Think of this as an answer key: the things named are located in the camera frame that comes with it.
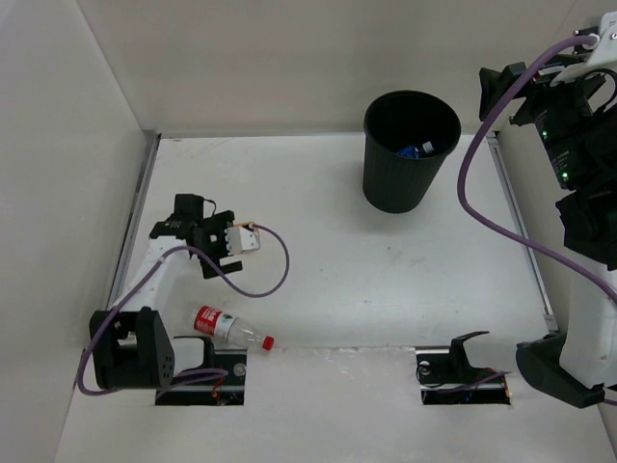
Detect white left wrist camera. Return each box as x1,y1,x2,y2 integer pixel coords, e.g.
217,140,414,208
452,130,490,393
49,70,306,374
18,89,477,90
225,224,261,256

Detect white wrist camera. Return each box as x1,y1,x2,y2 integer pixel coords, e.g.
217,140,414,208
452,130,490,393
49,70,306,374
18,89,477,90
225,224,261,256
550,12,616,87

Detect blue label clear bottle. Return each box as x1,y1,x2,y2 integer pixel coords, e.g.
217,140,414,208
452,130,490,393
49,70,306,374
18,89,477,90
397,141,437,159

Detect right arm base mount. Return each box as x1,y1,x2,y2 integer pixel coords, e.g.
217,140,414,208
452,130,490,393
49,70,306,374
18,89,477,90
415,331,511,406

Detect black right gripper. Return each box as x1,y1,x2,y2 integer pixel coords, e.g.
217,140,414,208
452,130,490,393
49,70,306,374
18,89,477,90
481,52,611,191

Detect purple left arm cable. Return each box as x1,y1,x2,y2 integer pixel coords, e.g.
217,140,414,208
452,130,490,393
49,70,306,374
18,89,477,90
75,222,290,397

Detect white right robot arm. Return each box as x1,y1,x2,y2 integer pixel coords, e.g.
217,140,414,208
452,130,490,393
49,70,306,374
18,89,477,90
457,55,616,408

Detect black ribbed plastic bin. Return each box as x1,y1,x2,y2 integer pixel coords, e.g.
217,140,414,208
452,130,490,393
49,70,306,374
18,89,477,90
362,90,462,214

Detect red label clear bottle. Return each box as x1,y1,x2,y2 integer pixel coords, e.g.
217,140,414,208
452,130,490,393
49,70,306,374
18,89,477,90
191,306,276,352

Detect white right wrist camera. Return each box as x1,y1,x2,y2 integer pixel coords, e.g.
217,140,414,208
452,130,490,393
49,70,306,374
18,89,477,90
550,12,616,87

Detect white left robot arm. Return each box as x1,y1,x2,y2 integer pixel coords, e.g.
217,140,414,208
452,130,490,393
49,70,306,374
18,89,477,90
85,194,242,394

